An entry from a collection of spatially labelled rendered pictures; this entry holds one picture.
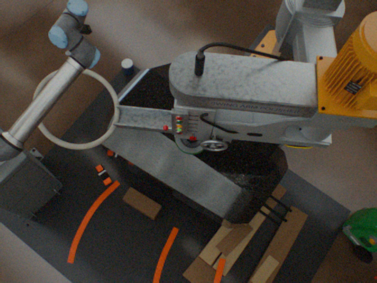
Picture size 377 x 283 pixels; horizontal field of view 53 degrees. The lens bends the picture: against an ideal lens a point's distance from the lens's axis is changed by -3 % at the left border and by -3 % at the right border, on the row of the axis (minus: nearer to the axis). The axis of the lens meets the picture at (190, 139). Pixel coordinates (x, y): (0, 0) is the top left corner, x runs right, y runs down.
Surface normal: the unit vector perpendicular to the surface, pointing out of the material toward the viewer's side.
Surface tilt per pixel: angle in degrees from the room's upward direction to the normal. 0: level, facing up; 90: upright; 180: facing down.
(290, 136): 0
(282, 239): 0
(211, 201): 45
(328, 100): 0
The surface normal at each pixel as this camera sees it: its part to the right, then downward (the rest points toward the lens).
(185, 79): 0.04, -0.33
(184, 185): -0.38, 0.30
